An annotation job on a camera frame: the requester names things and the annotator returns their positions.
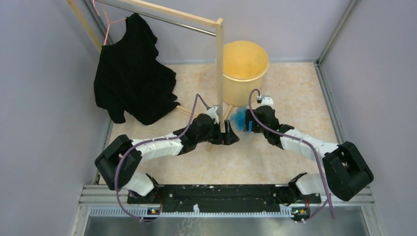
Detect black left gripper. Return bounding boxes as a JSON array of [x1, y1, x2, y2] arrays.
[[196, 119, 238, 145]]

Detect blue plastic trash bag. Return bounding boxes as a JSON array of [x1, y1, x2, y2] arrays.
[[229, 107, 249, 132]]

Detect wooden clothes rack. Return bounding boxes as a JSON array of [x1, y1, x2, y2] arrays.
[[66, 0, 234, 152]]

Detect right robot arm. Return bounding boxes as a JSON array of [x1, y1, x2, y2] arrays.
[[243, 105, 374, 203]]

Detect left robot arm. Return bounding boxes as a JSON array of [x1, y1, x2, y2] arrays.
[[94, 114, 239, 203]]

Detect yellow plastic trash bin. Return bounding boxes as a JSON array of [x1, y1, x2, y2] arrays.
[[223, 40, 269, 106]]

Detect black hanging shirt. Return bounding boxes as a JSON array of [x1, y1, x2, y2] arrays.
[[93, 13, 180, 125]]

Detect pink clothes hanger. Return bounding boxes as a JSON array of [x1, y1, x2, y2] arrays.
[[91, 0, 127, 46]]

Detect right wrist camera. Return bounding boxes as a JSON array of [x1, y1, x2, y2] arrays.
[[256, 95, 274, 107]]

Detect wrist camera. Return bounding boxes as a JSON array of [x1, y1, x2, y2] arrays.
[[256, 95, 274, 107], [206, 105, 221, 124]]

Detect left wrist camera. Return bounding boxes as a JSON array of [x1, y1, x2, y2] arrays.
[[206, 105, 221, 124]]

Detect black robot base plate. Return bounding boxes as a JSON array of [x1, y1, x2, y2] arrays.
[[127, 184, 322, 213]]

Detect white slotted cable duct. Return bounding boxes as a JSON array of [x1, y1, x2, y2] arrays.
[[89, 205, 294, 218]]

